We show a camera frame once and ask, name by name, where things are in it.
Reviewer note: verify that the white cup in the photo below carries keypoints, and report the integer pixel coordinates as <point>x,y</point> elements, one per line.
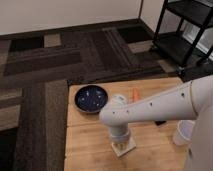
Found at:
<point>183,132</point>

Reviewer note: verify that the orange carrot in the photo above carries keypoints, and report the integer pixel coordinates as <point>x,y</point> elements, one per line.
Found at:
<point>135,95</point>

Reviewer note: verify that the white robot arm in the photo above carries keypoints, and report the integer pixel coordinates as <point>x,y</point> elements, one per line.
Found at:
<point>192,100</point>

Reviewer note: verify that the white sponge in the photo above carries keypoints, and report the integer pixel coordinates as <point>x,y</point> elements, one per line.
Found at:
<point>121,149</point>

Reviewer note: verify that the dark blue bowl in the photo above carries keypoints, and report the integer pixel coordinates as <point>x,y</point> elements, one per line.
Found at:
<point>91,98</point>

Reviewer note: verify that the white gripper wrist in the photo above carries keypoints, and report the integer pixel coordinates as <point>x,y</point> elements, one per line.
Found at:
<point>119,134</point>

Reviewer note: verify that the black phone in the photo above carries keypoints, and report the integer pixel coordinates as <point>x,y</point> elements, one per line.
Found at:
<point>158,123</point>

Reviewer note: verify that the black metal shelf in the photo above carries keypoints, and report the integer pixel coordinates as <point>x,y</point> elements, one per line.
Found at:
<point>195,18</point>

